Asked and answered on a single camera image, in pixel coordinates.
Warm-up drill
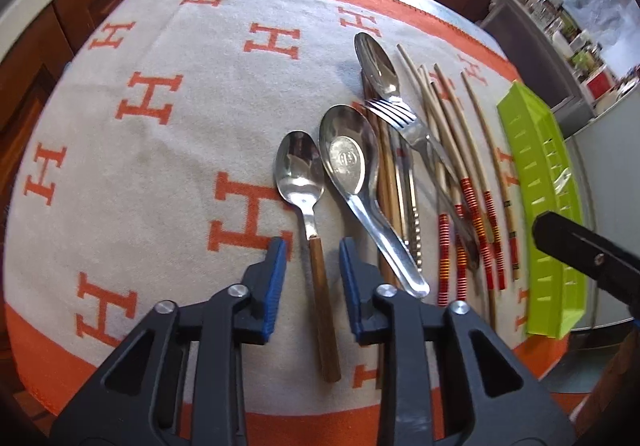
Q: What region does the wood-handled metal spoon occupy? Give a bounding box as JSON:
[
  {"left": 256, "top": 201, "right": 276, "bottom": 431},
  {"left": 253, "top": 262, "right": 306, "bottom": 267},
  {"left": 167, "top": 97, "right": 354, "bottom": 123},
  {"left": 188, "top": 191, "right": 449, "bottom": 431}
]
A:
[{"left": 364, "top": 97, "right": 466, "bottom": 187}]

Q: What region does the large steel soup spoon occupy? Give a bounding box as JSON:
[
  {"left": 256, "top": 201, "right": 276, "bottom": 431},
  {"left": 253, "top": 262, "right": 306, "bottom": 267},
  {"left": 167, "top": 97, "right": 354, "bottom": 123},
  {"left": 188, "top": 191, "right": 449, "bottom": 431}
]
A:
[{"left": 318, "top": 105, "right": 431, "bottom": 298}]

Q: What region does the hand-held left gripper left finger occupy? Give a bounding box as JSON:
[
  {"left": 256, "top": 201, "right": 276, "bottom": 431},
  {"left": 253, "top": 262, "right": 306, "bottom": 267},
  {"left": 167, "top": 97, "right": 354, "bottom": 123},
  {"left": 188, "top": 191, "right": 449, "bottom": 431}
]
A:
[{"left": 50, "top": 236, "right": 288, "bottom": 446}]

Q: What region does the steel chopstick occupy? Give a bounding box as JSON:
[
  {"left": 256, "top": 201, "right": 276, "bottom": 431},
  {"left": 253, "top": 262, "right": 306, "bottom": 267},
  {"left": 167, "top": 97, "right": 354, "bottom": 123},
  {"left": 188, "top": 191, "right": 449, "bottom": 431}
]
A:
[
  {"left": 400, "top": 126, "right": 425, "bottom": 272},
  {"left": 392, "top": 126, "right": 412, "bottom": 247}
]

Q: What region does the red striped bamboo chopstick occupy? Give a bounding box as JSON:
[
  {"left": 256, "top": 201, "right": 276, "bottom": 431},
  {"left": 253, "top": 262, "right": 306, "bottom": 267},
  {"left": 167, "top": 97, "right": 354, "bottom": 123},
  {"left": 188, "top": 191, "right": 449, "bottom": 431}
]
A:
[
  {"left": 423, "top": 65, "right": 469, "bottom": 303},
  {"left": 433, "top": 64, "right": 507, "bottom": 291},
  {"left": 419, "top": 65, "right": 452, "bottom": 308},
  {"left": 396, "top": 44, "right": 496, "bottom": 287}
]

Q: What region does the black handle steel spoon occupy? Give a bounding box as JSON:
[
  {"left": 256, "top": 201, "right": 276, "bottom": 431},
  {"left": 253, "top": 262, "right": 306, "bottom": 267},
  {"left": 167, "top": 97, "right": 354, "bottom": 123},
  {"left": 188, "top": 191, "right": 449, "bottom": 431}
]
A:
[{"left": 354, "top": 32, "right": 482, "bottom": 273}]

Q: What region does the brown wooden chopstick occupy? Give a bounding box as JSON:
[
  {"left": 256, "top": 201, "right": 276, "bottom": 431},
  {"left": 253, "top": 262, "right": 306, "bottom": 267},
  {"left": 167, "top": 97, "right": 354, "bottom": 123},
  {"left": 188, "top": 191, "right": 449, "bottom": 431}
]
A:
[
  {"left": 367, "top": 76, "right": 407, "bottom": 247},
  {"left": 360, "top": 70, "right": 401, "bottom": 389}
]

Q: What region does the orange and white printed blanket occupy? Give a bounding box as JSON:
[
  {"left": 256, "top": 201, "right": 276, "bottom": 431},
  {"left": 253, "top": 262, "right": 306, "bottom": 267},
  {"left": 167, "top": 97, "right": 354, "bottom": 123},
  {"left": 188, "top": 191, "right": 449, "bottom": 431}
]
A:
[{"left": 2, "top": 0, "right": 548, "bottom": 444}]

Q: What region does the green plastic utensil tray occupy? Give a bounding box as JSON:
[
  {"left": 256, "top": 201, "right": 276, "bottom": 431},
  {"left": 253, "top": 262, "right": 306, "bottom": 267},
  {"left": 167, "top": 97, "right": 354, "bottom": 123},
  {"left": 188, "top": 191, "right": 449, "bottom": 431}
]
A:
[{"left": 496, "top": 81, "right": 588, "bottom": 340}]

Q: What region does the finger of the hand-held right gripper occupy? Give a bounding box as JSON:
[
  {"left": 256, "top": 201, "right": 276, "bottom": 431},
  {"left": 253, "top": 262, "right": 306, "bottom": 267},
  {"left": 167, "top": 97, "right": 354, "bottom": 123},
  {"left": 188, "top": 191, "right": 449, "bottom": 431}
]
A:
[{"left": 531, "top": 210, "right": 640, "bottom": 308}]

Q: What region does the green label bottle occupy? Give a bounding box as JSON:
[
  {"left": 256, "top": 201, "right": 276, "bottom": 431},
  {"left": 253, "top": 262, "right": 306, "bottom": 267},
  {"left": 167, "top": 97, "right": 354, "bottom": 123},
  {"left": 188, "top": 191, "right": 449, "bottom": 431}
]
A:
[{"left": 570, "top": 48, "right": 591, "bottom": 77}]

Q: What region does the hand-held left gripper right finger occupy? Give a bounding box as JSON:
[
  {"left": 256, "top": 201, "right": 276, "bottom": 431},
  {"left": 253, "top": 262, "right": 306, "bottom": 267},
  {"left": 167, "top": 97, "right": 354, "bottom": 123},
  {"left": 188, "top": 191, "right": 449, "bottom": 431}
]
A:
[{"left": 339, "top": 237, "right": 581, "bottom": 446}]

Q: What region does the red label container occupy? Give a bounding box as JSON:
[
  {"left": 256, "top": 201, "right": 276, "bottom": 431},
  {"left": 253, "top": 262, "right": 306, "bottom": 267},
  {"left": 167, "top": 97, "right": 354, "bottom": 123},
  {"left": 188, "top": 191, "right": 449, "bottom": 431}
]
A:
[{"left": 585, "top": 67, "right": 615, "bottom": 99}]

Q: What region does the grey side cabinet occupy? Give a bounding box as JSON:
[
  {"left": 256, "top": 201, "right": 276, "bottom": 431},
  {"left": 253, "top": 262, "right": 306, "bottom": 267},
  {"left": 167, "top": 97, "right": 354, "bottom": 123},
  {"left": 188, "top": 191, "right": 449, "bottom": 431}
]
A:
[{"left": 480, "top": 0, "right": 598, "bottom": 124}]

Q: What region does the grey refrigerator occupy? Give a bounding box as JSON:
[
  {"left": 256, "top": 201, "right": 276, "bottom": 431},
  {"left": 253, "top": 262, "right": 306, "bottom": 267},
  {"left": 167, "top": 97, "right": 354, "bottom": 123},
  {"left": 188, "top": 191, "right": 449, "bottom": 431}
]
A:
[{"left": 565, "top": 116, "right": 640, "bottom": 332}]

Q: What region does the wooden handle steel spoon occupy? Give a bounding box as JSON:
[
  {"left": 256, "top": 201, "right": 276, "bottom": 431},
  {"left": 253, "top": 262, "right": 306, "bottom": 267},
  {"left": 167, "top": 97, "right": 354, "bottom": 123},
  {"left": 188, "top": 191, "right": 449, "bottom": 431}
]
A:
[{"left": 273, "top": 130, "right": 342, "bottom": 383}]

